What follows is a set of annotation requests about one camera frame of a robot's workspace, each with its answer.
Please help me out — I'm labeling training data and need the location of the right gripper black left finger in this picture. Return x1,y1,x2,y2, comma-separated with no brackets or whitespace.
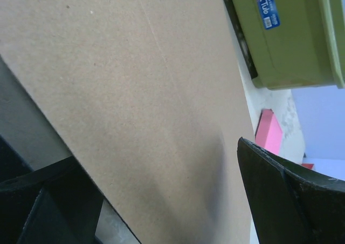
1,157,104,243

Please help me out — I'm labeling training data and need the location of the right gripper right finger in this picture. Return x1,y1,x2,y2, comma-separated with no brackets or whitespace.
237,138,344,243

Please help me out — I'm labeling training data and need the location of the brown cardboard paper box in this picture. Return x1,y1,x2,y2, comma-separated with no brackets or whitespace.
1,0,253,243

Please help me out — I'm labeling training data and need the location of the red white toothpaste box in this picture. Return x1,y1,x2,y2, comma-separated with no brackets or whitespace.
301,163,315,171

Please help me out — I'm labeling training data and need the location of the pink sponge block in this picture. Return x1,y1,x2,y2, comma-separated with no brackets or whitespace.
255,109,283,155

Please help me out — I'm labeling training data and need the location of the olive green plastic bin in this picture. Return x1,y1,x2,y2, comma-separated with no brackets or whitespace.
224,0,344,90

